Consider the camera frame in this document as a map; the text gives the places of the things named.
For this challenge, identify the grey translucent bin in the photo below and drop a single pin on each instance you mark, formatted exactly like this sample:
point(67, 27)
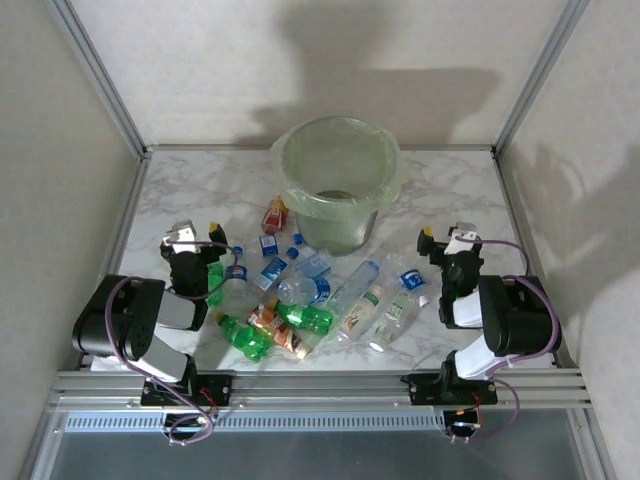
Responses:
point(335, 235)

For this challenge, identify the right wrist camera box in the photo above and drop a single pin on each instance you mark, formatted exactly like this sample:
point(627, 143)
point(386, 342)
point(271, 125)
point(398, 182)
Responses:
point(462, 235)

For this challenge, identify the Pepsi bottle blue label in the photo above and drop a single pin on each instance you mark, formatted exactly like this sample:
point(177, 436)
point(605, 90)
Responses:
point(236, 275)

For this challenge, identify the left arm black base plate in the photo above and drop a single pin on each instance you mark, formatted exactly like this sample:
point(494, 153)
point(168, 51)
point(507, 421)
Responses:
point(220, 390)

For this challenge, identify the orange label tea bottle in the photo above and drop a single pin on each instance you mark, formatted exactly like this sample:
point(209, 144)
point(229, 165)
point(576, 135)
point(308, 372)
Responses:
point(285, 341)

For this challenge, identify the clear bottle white cap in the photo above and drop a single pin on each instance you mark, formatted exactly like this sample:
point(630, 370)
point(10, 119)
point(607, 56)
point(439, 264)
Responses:
point(395, 315)

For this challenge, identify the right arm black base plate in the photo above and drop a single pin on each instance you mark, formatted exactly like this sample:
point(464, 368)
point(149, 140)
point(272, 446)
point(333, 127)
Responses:
point(422, 390)

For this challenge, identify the crushed clear bottle blue label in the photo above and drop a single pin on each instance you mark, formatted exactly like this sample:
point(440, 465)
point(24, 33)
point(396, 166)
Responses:
point(300, 290)

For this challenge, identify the aluminium table edge rail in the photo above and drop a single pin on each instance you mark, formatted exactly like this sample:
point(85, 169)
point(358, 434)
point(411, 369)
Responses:
point(125, 225)
point(225, 147)
point(516, 210)

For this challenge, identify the aluminium frame leg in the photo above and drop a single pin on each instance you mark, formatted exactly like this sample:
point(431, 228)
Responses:
point(595, 450)
point(42, 450)

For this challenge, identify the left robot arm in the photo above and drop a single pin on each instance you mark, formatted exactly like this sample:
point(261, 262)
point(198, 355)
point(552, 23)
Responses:
point(125, 325)

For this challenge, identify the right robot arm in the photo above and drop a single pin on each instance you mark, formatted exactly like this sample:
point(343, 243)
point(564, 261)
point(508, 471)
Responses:
point(520, 320)

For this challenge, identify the bottle white green label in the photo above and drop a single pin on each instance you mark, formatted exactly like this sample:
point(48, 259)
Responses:
point(362, 312)

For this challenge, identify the wide aluminium mounting rail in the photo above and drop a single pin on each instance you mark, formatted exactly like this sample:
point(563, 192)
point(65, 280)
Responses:
point(320, 390)

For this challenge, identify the small circuit board with LED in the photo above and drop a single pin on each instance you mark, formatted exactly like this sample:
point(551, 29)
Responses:
point(462, 425)
point(202, 421)

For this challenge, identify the clear bottle barcode label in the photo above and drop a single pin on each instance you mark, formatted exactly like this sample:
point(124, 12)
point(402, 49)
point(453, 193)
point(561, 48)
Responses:
point(315, 262)

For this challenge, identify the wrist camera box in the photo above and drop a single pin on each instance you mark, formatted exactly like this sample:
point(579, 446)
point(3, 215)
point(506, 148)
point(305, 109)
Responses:
point(462, 235)
point(181, 232)

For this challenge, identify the red orange drink bottle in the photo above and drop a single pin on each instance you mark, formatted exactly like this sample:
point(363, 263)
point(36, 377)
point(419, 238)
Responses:
point(275, 217)

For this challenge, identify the aluminium frame post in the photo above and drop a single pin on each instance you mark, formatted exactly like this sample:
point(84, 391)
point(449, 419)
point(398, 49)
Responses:
point(539, 75)
point(102, 80)

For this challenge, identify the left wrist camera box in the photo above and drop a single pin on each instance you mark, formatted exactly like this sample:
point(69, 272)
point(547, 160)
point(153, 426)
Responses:
point(181, 232)

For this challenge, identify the clear bottle blue white label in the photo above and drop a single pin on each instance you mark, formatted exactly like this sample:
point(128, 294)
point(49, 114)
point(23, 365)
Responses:
point(270, 274)

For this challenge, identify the small blue label bottle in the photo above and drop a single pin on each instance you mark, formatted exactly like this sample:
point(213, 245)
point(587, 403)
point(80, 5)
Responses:
point(268, 244)

